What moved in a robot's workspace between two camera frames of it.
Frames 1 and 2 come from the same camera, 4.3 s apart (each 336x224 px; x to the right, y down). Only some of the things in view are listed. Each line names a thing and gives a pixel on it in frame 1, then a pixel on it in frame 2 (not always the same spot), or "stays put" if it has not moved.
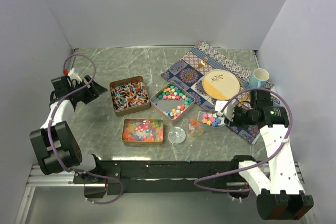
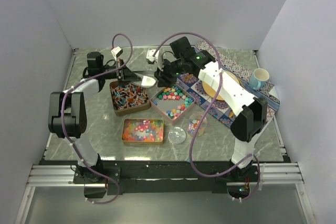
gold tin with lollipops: [129, 95] stays put
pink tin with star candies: [172, 100] stays put
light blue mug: [258, 78] stays put
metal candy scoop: [210, 118] → [148, 78]
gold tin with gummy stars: [143, 131] stays put
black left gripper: [93, 92] → [127, 75]
